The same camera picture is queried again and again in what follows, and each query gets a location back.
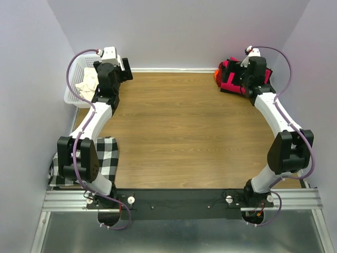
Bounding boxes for orange folded t shirt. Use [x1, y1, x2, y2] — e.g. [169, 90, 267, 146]
[214, 69, 219, 80]

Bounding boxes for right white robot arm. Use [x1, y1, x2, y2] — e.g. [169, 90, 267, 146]
[214, 54, 314, 207]

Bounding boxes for white t shirt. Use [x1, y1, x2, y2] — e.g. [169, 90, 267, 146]
[75, 67, 98, 101]

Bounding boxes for aluminium frame rail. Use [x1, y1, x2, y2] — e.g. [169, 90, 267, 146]
[42, 188, 323, 212]

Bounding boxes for pink folded t shirt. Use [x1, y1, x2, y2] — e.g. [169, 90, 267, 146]
[215, 56, 275, 99]

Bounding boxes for white plastic basket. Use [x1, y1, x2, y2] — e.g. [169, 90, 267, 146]
[64, 53, 101, 109]

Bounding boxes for black white checkered cloth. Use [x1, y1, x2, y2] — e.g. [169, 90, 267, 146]
[48, 137, 119, 187]

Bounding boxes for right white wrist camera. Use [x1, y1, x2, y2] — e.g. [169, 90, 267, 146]
[241, 45, 261, 67]

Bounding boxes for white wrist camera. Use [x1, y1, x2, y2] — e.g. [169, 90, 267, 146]
[241, 45, 261, 67]
[101, 46, 120, 66]

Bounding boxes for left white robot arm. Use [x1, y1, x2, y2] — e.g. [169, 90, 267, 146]
[57, 57, 133, 208]

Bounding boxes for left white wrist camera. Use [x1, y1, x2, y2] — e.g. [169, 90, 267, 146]
[101, 46, 120, 66]

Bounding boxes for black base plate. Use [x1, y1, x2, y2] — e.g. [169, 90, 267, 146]
[86, 188, 274, 220]

